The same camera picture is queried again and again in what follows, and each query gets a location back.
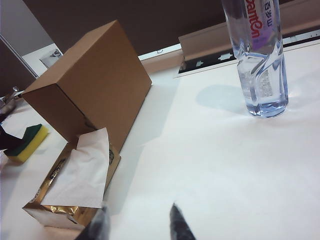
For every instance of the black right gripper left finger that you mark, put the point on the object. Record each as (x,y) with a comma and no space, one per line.
(100,225)

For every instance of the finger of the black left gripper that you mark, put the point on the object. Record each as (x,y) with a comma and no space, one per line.
(7,143)

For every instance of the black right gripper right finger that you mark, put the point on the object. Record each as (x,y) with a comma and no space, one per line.
(180,225)

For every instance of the yellow sponge with green pad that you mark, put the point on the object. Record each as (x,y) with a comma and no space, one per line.
(32,143)

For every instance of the clear plastic water bottle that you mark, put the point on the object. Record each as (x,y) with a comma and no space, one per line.
(260,87)

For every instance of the gold wrapped tissue pack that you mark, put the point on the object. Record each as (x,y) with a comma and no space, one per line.
(60,215)

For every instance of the white tissue sheet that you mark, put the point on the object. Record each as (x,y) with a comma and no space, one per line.
(80,175)

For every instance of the brown cardboard box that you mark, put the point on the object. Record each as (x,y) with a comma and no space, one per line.
(100,75)

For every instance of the wide brown desk divider panel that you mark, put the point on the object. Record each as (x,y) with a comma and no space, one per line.
(150,20)

